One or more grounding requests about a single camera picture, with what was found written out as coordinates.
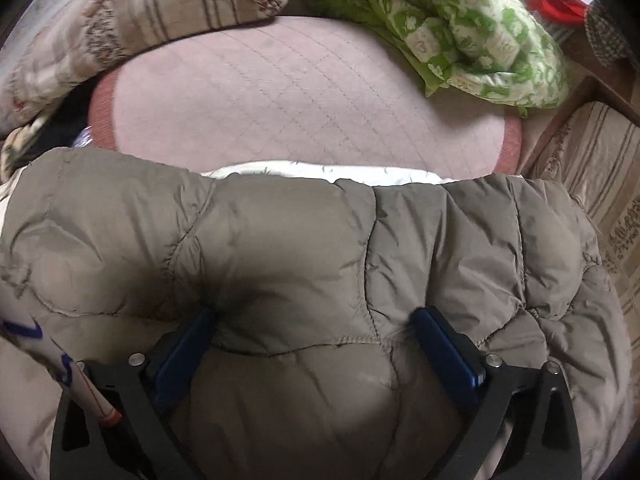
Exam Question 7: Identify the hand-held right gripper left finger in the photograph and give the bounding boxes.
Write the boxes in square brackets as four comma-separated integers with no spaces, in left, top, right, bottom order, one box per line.
[50,305,221,480]

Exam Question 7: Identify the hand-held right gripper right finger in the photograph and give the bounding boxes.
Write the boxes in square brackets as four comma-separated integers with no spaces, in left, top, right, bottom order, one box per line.
[410,306,583,480]

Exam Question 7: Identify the olive hooded puffer jacket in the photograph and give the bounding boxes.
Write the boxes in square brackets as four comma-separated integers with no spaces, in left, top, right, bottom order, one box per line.
[0,147,636,480]

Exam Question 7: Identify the dark clothes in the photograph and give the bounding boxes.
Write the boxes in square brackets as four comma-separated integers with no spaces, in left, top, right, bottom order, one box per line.
[40,80,107,152]

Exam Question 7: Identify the white tube with blue print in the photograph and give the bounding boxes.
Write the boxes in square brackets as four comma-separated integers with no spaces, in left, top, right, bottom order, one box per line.
[0,312,123,428]

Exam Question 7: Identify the white printed bed sheet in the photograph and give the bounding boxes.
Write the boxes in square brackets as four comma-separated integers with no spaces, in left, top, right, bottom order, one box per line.
[200,159,458,186]

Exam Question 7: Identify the striped floral headboard cushion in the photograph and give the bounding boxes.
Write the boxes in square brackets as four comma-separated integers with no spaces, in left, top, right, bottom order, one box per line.
[530,100,640,311]

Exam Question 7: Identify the cream patterned cloth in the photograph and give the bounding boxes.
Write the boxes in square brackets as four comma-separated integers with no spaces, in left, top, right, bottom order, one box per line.
[0,122,51,178]

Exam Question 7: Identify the pink quilted blanket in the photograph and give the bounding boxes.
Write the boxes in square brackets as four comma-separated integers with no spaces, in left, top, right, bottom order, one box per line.
[87,15,525,183]

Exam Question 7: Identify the green patterned blanket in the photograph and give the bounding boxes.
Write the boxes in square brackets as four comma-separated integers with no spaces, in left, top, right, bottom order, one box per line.
[295,0,571,118]

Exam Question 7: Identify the striped floral folded quilt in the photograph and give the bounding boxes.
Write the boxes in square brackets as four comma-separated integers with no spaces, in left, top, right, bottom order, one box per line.
[0,0,298,136]

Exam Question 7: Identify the grey checked cloth bundle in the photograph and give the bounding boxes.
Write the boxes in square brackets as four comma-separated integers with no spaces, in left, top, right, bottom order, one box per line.
[582,0,637,68]

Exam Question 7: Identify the red cloth item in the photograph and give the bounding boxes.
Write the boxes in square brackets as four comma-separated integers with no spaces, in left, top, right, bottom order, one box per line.
[524,0,588,23]

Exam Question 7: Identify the brown wooden bed frame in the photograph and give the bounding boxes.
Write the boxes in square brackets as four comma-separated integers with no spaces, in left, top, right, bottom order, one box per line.
[520,20,640,171]

